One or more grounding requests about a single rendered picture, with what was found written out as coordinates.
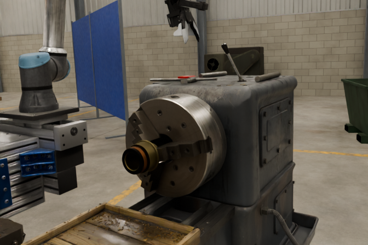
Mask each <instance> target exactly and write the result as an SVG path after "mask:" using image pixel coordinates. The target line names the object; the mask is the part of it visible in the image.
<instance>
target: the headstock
mask: <svg viewBox="0 0 368 245"><path fill-rule="evenodd" d="M256 76H259V75H241V77H242V78H243V79H244V80H246V81H238V80H239V77H238V76H237V75H224V76H219V77H217V80H209V81H197V82H193V83H184V84H181V82H180V81H170V82H166V83H159V84H151V85H147V86H145V87H144V88H143V89H142V91H141V92H140V95H139V104H142V103H143V102H145V101H147V100H150V99H153V98H158V97H163V96H169V95H174V94H189V95H192V96H196V97H198V98H200V99H201V100H203V101H204V102H206V103H207V104H208V105H209V106H210V107H211V108H212V109H213V110H214V111H215V112H216V114H217V115H218V117H219V118H220V120H221V122H222V125H223V128H224V130H225V134H226V141H227V151H226V157H225V161H224V163H223V165H222V167H221V169H220V171H219V172H218V174H217V175H216V176H215V177H214V178H212V179H211V180H210V181H208V182H206V183H205V184H203V185H202V186H200V187H199V188H198V189H196V190H195V191H193V192H191V193H190V194H189V195H192V196H196V197H201V198H205V199H209V200H214V201H218V202H223V203H228V204H232V205H236V206H241V207H249V206H252V205H253V204H254V203H255V202H256V201H257V200H258V199H259V198H260V191H261V190H262V189H263V188H264V187H265V186H266V185H267V184H268V183H269V182H270V181H271V180H272V179H273V178H274V177H275V176H276V175H277V174H278V173H279V172H280V171H281V170H283V169H284V168H285V167H286V166H287V165H288V164H289V163H290V162H291V161H292V160H293V137H294V89H295V88H296V86H297V79H296V78H295V77H294V76H292V75H280V76H278V77H275V78H271V79H267V80H264V81H260V82H256V81H255V77H256ZM240 84H245V85H240ZM217 85H221V86H217ZM227 85H231V86H227Z"/></svg>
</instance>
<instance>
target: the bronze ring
mask: <svg viewBox="0 0 368 245"><path fill-rule="evenodd" d="M122 163H123V166H124V168H125V169H126V170H127V171H128V172H129V173H130V174H139V173H145V172H150V171H153V170H155V169H156V168H157V166H158V164H159V153H158V150H157V146H156V145H155V144H153V143H152V142H150V141H148V140H141V141H138V142H137V143H136V144H134V145H132V146H131V147H130V148H128V149H126V150H125V151H124V153H123V155H122Z"/></svg>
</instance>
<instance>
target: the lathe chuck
mask: <svg viewBox="0 0 368 245"><path fill-rule="evenodd" d="M169 96H176V97H178V98H172V97H169ZM169 96H163V97H158V98H153V99H150V100H147V101H145V102H143V103H142V104H140V106H141V108H142V109H143V111H144V112H145V113H146V115H147V116H148V118H149V119H150V121H151V123H152V124H153V126H154V127H155V128H156V130H157V131H158V133H159V134H164V135H165V136H164V137H162V138H161V139H160V140H159V141H157V142H155V143H154V144H155V145H156V146H157V147H160V146H161V145H164V144H167V143H168V136H169V137H170V138H171V139H172V141H173V142H179V141H197V140H205V139H207V137H208V138H209V143H210V149H211V150H210V152H207V153H201V154H199V155H197V156H195V157H181V158H179V159H173V160H171V161H169V162H166V163H165V164H164V167H163V171H162V175H161V177H160V181H159V184H158V188H157V192H156V193H157V194H160V195H162V196H165V197H183V196H186V195H188V194H190V193H191V192H193V191H195V190H196V189H198V188H199V187H200V186H202V185H203V184H205V183H206V182H208V181H209V180H210V179H211V178H212V177H213V176H214V174H215V173H216V171H217V169H218V167H219V164H220V161H221V155H222V142H221V136H220V132H219V129H218V127H217V125H216V123H215V121H214V118H213V117H212V116H211V114H210V113H209V112H208V110H207V109H206V108H205V107H204V106H202V105H201V104H200V103H199V102H197V101H196V100H194V99H192V98H190V97H187V96H184V95H169ZM133 129H134V128H133V126H132V124H131V123H130V121H128V124H127V127H126V134H125V144H126V149H128V148H130V147H131V146H132V145H134V144H133V143H132V141H133V140H134V139H135V137H134V136H133V134H132V133H131V131H132V130H133ZM209 175H210V177H209V179H208V180H207V181H206V182H204V181H205V180H206V179H207V177H208V176H209Z"/></svg>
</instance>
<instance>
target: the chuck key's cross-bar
mask: <svg viewBox="0 0 368 245"><path fill-rule="evenodd" d="M182 79H186V78H175V79H150V81H181V80H182ZM195 80H196V81H209V80H217V77H213V78H195Z"/></svg>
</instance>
